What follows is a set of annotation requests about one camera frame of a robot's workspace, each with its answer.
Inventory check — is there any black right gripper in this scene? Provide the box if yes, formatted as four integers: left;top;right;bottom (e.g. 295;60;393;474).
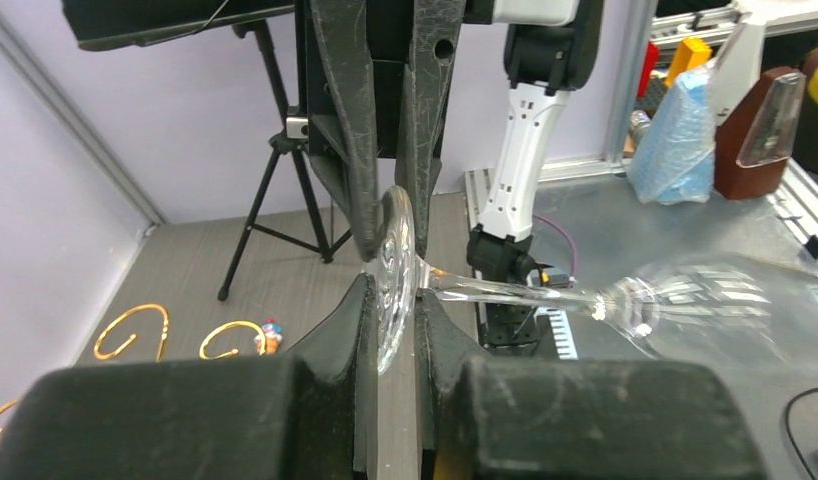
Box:
296;1;466;261

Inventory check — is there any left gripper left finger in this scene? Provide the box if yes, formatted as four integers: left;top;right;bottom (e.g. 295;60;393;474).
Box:
0;274;378;479

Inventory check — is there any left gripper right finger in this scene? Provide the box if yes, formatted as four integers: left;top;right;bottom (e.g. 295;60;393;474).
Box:
414;290;767;479

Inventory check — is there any gold wire wine glass rack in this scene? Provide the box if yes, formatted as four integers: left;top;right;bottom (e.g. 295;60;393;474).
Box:
0;302;274;441

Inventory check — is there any clear wine glass back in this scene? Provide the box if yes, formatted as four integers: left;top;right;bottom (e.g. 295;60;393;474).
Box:
366;186;818;373

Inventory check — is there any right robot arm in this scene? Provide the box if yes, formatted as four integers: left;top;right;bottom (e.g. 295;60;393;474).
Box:
295;1;604;281

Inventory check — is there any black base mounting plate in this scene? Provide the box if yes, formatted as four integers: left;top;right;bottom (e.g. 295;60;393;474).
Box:
476;263;571;360

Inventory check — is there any black perforated music stand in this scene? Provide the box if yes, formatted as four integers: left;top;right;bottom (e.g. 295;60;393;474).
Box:
63;1;336;301

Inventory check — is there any blue plastic bag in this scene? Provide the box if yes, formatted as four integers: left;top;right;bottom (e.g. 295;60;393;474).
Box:
626;63;716;205

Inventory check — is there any brown metronome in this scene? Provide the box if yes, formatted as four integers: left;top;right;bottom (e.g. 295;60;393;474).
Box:
714;67;806;200

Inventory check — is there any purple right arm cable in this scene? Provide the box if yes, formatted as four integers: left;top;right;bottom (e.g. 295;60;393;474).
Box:
531;213;579;280

